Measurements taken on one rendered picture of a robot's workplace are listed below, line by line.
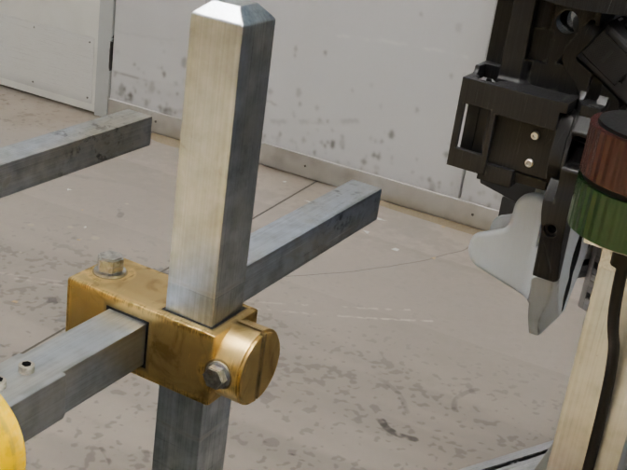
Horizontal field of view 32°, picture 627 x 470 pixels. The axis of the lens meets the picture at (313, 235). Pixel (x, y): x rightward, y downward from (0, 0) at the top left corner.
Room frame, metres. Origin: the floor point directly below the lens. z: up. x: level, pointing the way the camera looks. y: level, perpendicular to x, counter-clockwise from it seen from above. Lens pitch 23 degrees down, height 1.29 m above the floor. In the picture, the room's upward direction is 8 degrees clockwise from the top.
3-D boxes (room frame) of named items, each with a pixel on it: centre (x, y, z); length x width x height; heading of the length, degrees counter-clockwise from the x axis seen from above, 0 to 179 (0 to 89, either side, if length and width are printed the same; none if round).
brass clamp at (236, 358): (0.62, 0.08, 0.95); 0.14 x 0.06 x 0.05; 64
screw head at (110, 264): (0.65, 0.13, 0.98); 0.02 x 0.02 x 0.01
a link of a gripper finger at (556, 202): (0.58, -0.14, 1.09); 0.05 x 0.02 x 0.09; 154
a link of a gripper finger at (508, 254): (0.59, -0.12, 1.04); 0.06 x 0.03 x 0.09; 64
